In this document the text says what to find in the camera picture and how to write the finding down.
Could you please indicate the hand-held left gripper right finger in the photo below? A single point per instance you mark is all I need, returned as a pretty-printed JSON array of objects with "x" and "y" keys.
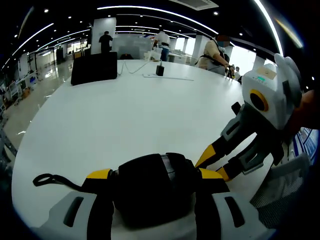
[{"x": 225, "y": 215}]

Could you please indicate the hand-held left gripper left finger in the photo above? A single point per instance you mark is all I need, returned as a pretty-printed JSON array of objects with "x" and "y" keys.
[{"x": 75, "y": 215}]

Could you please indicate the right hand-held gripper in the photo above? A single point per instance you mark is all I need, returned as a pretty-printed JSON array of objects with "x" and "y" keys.
[{"x": 272, "y": 97}]

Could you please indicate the grey mesh office chair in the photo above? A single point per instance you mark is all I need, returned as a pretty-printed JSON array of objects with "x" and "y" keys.
[{"x": 280, "y": 195}]

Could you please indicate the blue white printed object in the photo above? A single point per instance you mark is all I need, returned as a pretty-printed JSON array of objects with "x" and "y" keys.
[{"x": 308, "y": 143}]

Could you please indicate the white flat strip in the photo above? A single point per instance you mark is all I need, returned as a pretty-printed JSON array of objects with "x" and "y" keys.
[{"x": 167, "y": 76}]

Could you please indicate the black power adapter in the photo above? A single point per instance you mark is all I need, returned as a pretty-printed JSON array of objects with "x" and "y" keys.
[{"x": 159, "y": 70}]

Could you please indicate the black flat case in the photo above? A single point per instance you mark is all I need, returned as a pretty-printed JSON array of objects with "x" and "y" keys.
[{"x": 93, "y": 68}]

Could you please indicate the white partition screen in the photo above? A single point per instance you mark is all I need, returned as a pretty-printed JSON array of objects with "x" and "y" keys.
[{"x": 132, "y": 46}]

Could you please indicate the white pillar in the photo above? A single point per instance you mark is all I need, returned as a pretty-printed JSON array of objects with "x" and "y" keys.
[{"x": 103, "y": 35}]

